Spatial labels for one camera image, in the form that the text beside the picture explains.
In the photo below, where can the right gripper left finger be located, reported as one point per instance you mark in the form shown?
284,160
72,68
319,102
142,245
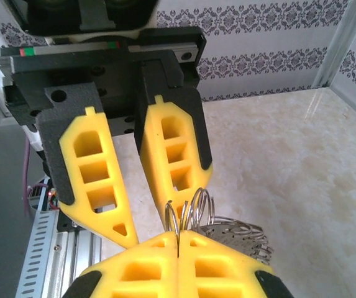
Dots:
134,273

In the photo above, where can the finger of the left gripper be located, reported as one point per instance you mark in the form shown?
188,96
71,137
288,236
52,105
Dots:
196,130
90,157

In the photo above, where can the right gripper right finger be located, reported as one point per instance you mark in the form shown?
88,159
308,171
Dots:
221,273

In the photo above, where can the left circuit board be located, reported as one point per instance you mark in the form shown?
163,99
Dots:
41,198

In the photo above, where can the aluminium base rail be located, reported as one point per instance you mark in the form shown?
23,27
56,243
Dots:
72,273

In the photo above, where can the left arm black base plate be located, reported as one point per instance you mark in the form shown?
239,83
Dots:
64,222

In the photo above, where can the aluminium corner post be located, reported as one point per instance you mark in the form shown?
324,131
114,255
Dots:
333,56

